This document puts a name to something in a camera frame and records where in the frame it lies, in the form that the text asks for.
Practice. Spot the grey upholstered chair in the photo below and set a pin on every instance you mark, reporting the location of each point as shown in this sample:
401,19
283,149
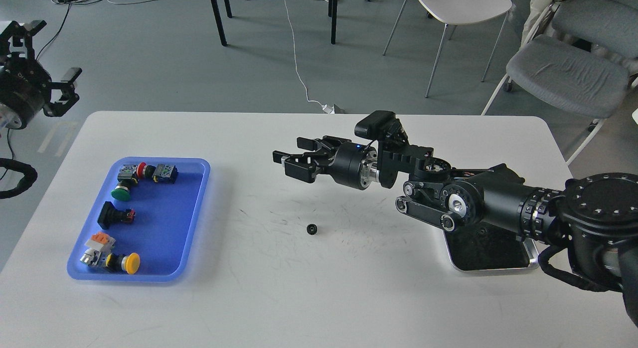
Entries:
570,78

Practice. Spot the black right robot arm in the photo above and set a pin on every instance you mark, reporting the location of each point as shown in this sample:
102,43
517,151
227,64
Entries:
589,228

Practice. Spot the white plastic chair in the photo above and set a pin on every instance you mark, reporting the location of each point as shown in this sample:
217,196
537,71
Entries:
459,12

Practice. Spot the orange white switch block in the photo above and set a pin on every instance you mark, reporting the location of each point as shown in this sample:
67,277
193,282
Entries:
99,246

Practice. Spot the red push button switch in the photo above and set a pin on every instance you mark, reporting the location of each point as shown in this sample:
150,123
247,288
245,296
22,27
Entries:
133,173

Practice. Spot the black contact block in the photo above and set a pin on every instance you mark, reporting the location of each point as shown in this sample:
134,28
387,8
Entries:
165,173

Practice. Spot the blue plastic tray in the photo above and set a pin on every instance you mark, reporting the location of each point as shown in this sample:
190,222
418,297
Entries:
163,229

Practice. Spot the black table legs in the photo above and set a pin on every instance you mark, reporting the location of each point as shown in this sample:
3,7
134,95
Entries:
219,19

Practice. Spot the silver metal tray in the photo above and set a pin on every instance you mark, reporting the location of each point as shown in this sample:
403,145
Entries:
485,248

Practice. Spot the green push button switch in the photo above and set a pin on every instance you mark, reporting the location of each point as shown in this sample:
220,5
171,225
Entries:
122,191

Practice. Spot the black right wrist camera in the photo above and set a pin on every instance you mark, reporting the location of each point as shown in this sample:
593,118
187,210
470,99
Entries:
381,125

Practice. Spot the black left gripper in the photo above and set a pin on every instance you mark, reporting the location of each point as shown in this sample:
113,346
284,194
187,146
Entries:
20,101

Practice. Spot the small black gear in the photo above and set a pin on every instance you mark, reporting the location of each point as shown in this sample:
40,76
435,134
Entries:
312,229

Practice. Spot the yellow push button switch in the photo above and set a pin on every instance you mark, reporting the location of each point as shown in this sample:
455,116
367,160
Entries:
121,263

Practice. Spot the black selector switch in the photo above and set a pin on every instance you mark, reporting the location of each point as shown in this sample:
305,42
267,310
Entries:
110,215

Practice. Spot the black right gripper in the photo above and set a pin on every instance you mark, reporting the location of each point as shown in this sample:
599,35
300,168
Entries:
349,164

